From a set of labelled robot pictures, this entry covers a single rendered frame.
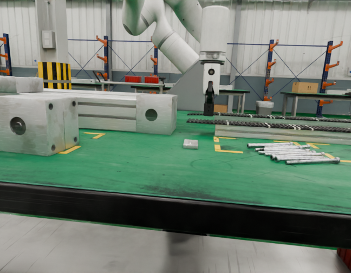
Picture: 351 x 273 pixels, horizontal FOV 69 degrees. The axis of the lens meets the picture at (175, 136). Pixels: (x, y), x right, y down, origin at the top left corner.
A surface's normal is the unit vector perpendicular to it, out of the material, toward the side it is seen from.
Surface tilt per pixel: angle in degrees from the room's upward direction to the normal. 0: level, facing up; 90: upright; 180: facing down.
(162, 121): 90
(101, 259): 0
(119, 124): 90
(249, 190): 0
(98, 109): 90
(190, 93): 90
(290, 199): 0
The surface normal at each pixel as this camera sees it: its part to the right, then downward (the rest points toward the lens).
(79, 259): 0.04, -0.98
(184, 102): -0.10, 0.21
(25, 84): 0.99, 0.07
